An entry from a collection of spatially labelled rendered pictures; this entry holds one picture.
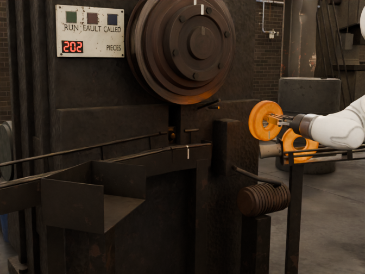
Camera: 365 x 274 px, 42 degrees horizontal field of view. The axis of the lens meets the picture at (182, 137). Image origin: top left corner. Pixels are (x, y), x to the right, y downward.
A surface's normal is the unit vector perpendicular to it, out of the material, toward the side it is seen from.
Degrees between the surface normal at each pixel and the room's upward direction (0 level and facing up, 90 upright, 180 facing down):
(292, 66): 90
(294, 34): 90
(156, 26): 74
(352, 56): 90
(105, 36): 90
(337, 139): 107
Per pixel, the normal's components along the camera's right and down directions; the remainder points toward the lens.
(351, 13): -0.89, 0.07
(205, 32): 0.55, 0.15
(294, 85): -0.68, 0.11
